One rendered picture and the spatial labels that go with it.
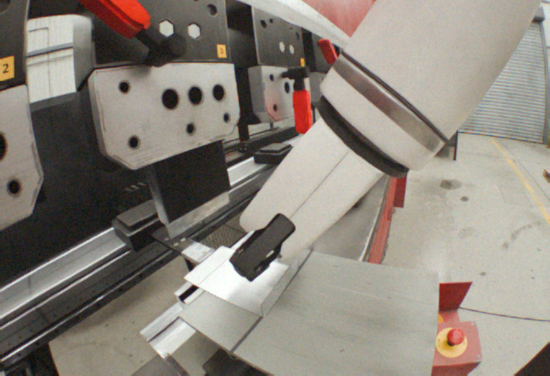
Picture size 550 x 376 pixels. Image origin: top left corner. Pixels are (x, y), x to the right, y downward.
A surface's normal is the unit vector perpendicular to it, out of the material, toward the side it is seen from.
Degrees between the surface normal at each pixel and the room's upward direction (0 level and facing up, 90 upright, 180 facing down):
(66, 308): 90
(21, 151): 90
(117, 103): 90
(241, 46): 90
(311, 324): 0
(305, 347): 0
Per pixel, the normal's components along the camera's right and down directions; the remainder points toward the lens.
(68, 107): 0.84, 0.07
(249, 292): -0.11, -0.94
